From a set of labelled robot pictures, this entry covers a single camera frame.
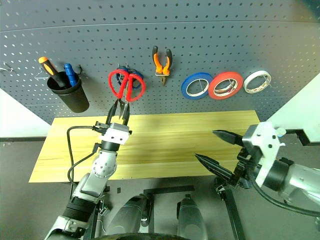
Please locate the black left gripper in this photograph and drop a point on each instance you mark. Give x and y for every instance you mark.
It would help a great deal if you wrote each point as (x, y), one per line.
(101, 127)

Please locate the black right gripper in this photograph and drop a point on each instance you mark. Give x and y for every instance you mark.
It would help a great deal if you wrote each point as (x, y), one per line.
(243, 162)

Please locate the red tape roll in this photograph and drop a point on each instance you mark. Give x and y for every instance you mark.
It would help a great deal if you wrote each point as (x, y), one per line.
(212, 87)

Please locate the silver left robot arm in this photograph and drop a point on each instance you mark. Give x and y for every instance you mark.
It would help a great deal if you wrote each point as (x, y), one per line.
(105, 165)

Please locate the blue tape roll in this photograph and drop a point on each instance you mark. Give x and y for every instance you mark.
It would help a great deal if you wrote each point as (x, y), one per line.
(185, 87)

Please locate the white tape roll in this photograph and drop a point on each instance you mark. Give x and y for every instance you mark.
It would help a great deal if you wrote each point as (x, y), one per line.
(247, 83)

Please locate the dark grey pegboard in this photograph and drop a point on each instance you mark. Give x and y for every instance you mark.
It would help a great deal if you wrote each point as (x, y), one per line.
(175, 37)

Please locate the black plastic cup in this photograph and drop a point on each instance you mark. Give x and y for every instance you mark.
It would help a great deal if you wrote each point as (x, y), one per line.
(75, 100)

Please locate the black curved hook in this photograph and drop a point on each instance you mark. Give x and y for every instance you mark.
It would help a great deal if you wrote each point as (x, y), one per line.
(80, 70)

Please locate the blue screwdriver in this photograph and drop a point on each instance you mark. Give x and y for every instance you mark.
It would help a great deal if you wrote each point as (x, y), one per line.
(70, 73)

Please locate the orange black pliers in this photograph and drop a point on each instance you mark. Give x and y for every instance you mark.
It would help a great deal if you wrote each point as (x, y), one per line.
(158, 62)

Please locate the metal peg hook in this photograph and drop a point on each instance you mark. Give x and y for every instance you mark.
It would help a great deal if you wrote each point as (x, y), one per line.
(200, 86)

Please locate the orange black screwdriver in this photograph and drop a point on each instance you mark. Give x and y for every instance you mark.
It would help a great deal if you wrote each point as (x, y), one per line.
(48, 67)

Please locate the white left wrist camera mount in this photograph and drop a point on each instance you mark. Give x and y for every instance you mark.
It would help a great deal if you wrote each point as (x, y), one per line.
(115, 136)

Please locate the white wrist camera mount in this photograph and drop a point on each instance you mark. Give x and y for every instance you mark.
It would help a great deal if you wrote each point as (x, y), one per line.
(115, 136)
(265, 145)

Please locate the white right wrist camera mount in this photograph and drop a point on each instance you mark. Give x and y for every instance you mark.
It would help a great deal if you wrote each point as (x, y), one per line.
(265, 145)

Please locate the black table frame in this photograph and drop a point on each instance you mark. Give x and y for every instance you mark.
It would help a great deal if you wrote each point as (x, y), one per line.
(231, 212)

